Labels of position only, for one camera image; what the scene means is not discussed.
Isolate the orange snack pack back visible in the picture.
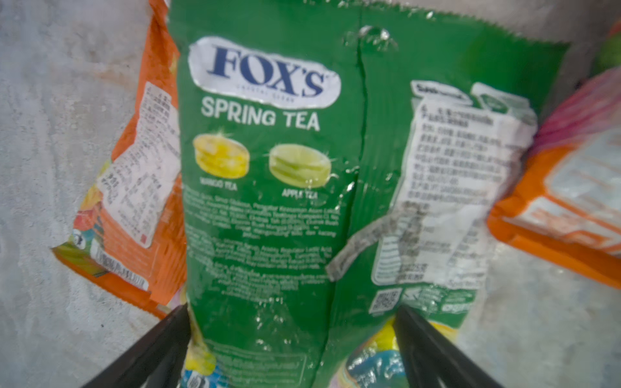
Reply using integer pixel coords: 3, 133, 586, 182
53, 1, 187, 318

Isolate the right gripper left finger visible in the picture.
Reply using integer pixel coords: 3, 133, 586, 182
84, 305, 191, 388

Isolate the orange snack pack right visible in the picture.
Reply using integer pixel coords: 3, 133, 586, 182
486, 18, 621, 291

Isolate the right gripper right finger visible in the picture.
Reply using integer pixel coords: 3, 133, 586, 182
394, 305, 500, 388

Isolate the green snack pack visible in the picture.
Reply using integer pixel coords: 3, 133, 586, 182
168, 1, 568, 387

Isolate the orange snack pack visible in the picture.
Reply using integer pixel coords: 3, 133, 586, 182
53, 1, 187, 318
486, 18, 621, 291

